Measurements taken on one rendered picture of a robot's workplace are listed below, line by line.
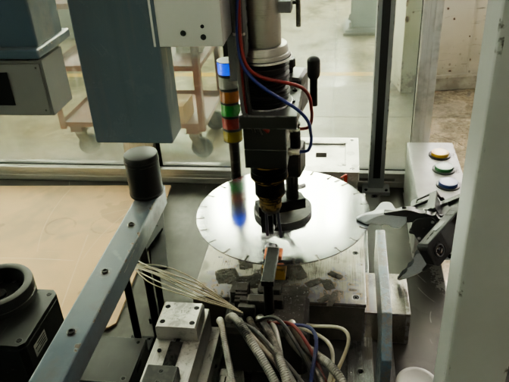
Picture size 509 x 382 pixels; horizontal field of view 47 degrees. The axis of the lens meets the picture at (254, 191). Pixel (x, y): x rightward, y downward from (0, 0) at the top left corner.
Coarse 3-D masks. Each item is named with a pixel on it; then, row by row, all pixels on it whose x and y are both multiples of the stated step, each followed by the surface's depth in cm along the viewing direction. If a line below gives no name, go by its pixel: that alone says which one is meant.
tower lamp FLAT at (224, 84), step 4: (220, 76) 128; (220, 80) 128; (224, 80) 128; (228, 80) 128; (220, 84) 129; (224, 84) 128; (228, 84) 128; (232, 84) 128; (236, 84) 129; (220, 88) 129; (224, 88) 129; (228, 88) 128; (232, 88) 129; (236, 88) 129
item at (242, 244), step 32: (224, 192) 120; (320, 192) 118; (352, 192) 118; (224, 224) 110; (256, 224) 110; (320, 224) 109; (352, 224) 108; (256, 256) 101; (288, 256) 101; (320, 256) 100
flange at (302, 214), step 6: (306, 198) 115; (306, 204) 113; (294, 210) 111; (300, 210) 111; (306, 210) 111; (258, 216) 110; (282, 216) 110; (288, 216) 110; (294, 216) 110; (300, 216) 110; (306, 216) 110; (276, 222) 108; (282, 222) 108; (288, 222) 108; (294, 222) 108; (300, 222) 109
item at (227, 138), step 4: (224, 132) 135; (228, 132) 134; (232, 132) 134; (236, 132) 134; (240, 132) 135; (224, 136) 136; (228, 136) 135; (232, 136) 134; (236, 136) 135; (240, 136) 135; (224, 140) 136; (228, 140) 135; (232, 140) 135; (236, 140) 135; (240, 140) 136
